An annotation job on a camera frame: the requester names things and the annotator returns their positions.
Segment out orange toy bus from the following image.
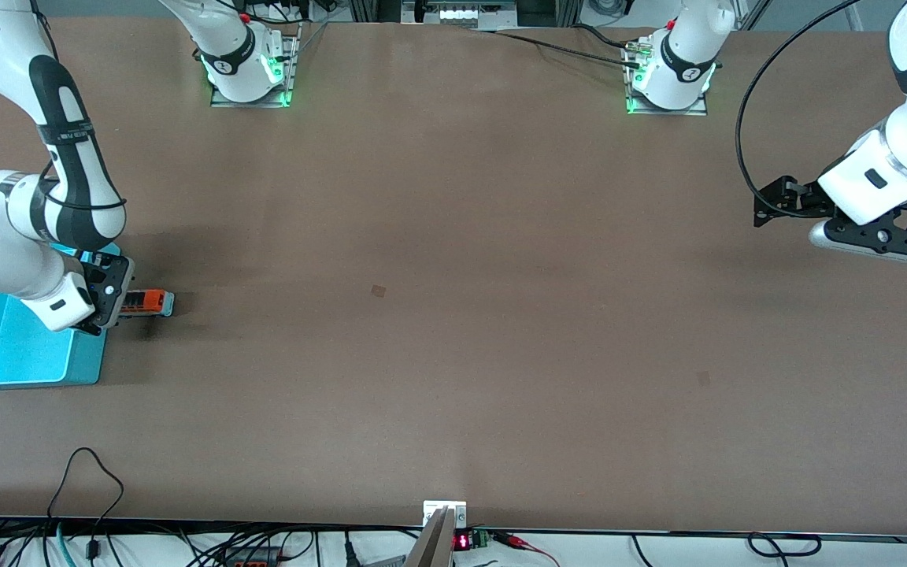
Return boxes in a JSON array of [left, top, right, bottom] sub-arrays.
[[121, 289, 176, 318]]

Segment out blue plastic box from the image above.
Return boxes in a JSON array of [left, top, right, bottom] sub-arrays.
[[0, 243, 121, 390]]

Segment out black power strip red switches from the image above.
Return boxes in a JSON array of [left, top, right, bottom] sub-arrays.
[[221, 547, 285, 567]]

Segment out white lit device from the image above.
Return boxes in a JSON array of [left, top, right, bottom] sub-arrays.
[[438, 2, 519, 23]]

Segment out red clip lead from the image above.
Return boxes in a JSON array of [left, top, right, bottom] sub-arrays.
[[493, 532, 561, 567]]

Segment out white mounting plate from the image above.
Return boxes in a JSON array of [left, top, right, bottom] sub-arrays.
[[423, 500, 468, 527]]

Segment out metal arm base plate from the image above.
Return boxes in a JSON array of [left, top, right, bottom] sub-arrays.
[[211, 22, 302, 109], [625, 35, 709, 117]]

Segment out thin black looped cable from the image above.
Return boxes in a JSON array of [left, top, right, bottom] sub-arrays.
[[46, 447, 125, 567]]

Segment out thick black base cable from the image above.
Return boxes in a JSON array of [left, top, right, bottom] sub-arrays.
[[570, 24, 643, 53]]

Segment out thin black base cable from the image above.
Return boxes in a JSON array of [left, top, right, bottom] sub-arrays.
[[469, 28, 643, 68]]

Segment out black coiled cable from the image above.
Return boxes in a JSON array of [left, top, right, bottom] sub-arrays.
[[747, 532, 822, 558]]

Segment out aluminium frame structure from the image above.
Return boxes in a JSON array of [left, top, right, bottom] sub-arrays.
[[347, 0, 584, 31]]

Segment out grey metal camera bar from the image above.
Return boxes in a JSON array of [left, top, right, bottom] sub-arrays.
[[405, 508, 455, 567]]

